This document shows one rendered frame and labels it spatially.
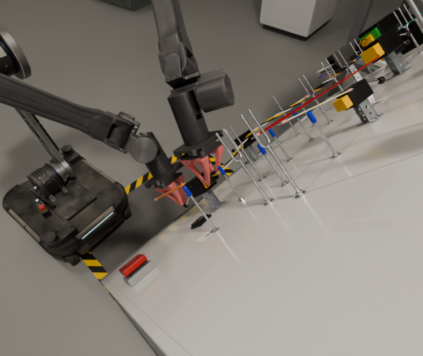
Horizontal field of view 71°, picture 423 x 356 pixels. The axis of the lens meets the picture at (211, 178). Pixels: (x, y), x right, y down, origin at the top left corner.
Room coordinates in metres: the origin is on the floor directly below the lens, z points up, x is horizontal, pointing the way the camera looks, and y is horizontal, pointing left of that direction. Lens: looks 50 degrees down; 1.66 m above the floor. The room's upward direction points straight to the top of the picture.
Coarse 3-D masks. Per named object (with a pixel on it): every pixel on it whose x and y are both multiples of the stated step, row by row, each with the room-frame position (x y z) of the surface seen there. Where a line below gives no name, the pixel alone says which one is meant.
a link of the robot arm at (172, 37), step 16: (160, 0) 0.69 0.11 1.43; (176, 0) 0.70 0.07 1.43; (160, 16) 0.66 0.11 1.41; (176, 16) 0.65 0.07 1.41; (160, 32) 0.63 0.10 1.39; (176, 32) 0.61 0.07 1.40; (160, 48) 0.59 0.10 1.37; (176, 48) 0.57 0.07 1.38; (160, 64) 0.56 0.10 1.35; (192, 64) 0.57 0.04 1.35
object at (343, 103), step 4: (344, 96) 0.44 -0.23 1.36; (336, 100) 0.45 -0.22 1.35; (340, 100) 0.44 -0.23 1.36; (344, 100) 0.43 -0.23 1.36; (348, 100) 0.43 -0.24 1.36; (336, 104) 0.44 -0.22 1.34; (340, 104) 0.44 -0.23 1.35; (344, 104) 0.43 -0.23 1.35; (348, 104) 0.43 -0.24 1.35; (352, 104) 0.43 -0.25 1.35; (336, 108) 0.44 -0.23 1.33; (340, 108) 0.44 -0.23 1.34; (344, 108) 0.43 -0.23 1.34
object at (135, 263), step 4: (136, 256) 0.26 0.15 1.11; (140, 256) 0.25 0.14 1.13; (144, 256) 0.25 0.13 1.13; (132, 260) 0.25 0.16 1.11; (136, 260) 0.24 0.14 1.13; (140, 260) 0.24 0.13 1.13; (144, 260) 0.24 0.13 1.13; (128, 264) 0.24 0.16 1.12; (132, 264) 0.23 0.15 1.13; (136, 264) 0.24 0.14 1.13; (140, 264) 0.24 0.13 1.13; (120, 268) 0.24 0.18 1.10; (124, 268) 0.23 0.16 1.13; (128, 268) 0.23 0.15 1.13; (132, 268) 0.23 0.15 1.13; (136, 268) 0.23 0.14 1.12; (120, 272) 0.23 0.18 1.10; (124, 272) 0.22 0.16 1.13; (128, 272) 0.22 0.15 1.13; (132, 272) 0.23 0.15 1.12
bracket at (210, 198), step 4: (208, 192) 0.43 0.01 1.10; (212, 192) 0.43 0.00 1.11; (204, 196) 0.42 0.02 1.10; (208, 196) 0.41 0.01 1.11; (212, 196) 0.42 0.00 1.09; (216, 196) 0.42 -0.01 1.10; (208, 200) 0.41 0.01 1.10; (212, 200) 0.42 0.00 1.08; (216, 200) 0.41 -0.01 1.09; (208, 204) 0.41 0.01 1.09; (212, 204) 0.40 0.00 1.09; (216, 204) 0.41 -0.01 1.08; (220, 204) 0.40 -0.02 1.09; (212, 208) 0.40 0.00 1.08; (216, 208) 0.39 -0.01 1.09; (212, 212) 0.38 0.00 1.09
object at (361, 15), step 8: (368, 0) 1.17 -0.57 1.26; (360, 8) 1.19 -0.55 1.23; (368, 8) 1.17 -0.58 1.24; (400, 8) 1.58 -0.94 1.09; (408, 8) 1.58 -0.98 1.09; (360, 16) 1.18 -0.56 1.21; (352, 24) 1.19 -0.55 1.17; (360, 24) 1.17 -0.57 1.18; (352, 32) 1.18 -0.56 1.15; (360, 32) 1.18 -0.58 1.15; (360, 64) 1.14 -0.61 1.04; (376, 64) 1.12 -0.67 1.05; (384, 64) 1.10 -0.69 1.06; (344, 72) 1.17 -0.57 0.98; (368, 72) 1.11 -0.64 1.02; (336, 88) 1.17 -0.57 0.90; (328, 96) 1.19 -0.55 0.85
